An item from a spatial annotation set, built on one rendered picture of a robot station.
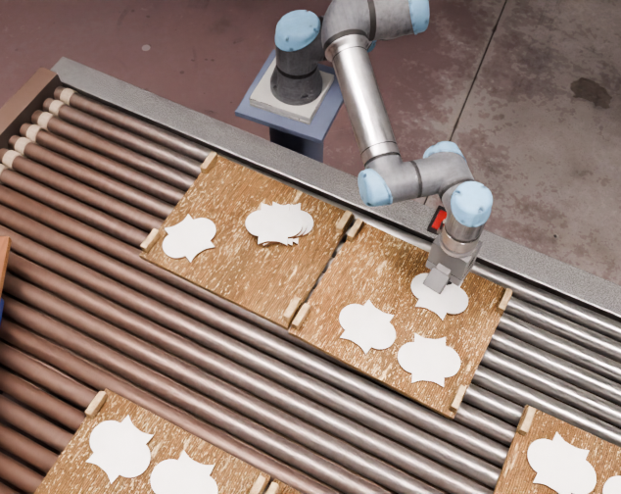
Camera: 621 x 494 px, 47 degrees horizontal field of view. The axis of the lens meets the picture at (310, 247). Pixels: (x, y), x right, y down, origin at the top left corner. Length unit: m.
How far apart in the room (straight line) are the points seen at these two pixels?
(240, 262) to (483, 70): 2.06
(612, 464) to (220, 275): 0.95
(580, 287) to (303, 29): 0.95
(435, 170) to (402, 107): 1.89
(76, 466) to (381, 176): 0.86
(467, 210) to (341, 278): 0.46
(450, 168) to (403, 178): 0.10
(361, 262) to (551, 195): 1.54
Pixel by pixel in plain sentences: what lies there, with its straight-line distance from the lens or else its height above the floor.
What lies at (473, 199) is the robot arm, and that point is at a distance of 1.37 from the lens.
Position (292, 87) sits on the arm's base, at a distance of 2.04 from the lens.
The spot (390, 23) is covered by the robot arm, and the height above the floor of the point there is 1.39.
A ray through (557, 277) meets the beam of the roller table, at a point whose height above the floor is 0.92.
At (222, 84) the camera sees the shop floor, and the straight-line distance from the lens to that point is 3.38.
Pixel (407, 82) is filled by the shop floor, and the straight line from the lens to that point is 3.40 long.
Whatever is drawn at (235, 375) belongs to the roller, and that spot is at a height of 0.92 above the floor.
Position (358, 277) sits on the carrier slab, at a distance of 1.72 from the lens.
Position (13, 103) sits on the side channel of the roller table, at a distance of 2.16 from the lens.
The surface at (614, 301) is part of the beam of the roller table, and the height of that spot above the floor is 0.92.
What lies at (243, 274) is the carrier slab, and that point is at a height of 0.94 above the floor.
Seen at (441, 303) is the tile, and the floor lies 0.95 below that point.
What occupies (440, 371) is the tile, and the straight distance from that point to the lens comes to 1.63.
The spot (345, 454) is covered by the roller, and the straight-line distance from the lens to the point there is 1.58.
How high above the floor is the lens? 2.45
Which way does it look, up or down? 59 degrees down
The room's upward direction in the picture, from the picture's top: 1 degrees clockwise
